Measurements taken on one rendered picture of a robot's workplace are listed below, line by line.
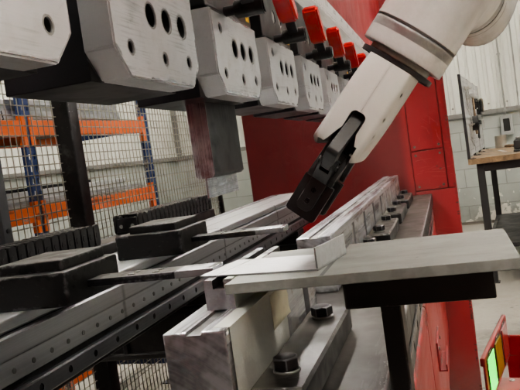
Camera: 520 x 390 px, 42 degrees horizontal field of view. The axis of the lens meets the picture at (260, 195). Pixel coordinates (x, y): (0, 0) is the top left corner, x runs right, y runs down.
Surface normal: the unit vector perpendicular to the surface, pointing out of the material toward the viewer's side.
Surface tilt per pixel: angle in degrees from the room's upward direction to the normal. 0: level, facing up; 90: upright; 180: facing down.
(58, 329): 90
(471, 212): 90
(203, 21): 90
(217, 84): 135
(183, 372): 90
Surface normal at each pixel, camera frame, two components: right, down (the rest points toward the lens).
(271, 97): -0.08, 0.76
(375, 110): -0.08, 0.10
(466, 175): -0.36, 0.10
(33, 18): 0.95, -0.12
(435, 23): 0.04, 0.27
